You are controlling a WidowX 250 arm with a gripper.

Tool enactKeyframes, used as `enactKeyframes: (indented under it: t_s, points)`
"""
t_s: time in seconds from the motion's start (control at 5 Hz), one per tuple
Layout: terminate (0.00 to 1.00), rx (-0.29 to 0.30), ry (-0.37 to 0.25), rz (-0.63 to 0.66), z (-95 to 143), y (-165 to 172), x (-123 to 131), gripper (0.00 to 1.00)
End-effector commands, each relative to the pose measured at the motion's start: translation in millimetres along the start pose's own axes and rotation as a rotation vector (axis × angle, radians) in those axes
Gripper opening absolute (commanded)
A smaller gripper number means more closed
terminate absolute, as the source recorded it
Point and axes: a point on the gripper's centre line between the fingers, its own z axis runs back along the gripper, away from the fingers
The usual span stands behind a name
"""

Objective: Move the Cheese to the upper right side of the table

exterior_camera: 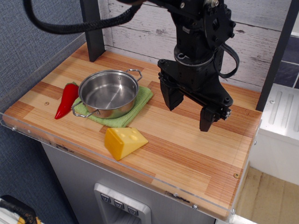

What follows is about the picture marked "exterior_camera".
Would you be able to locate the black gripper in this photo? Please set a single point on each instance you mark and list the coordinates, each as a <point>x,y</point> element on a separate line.
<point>198,79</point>

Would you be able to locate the yellow toy cheese wedge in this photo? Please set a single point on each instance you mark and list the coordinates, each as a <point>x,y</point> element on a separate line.
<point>120,142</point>

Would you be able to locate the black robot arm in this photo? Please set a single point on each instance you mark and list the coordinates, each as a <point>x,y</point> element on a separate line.
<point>202,29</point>

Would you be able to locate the black yellow object corner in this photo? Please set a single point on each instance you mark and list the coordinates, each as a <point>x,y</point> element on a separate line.
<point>13,211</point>

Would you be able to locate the green cloth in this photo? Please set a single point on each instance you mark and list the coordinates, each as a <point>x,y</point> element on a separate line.
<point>143,96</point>

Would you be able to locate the stainless steel pot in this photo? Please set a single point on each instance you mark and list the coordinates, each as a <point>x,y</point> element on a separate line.
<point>109,94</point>

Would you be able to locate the white toy sink unit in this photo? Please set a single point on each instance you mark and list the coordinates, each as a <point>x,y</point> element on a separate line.
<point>276,147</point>

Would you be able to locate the red toy chili pepper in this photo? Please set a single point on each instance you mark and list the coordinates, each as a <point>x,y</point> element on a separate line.
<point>70,94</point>

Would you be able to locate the silver toy fridge cabinet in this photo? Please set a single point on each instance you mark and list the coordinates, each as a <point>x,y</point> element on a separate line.
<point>101,192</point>

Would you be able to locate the dark grey right post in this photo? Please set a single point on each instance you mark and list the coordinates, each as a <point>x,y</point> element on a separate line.
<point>278,54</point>

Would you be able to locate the dark grey post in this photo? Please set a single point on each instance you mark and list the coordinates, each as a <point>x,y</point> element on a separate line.
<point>94,37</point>
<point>278,54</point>

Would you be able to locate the dark grey left post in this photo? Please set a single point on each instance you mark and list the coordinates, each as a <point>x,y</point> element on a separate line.
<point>94,37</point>

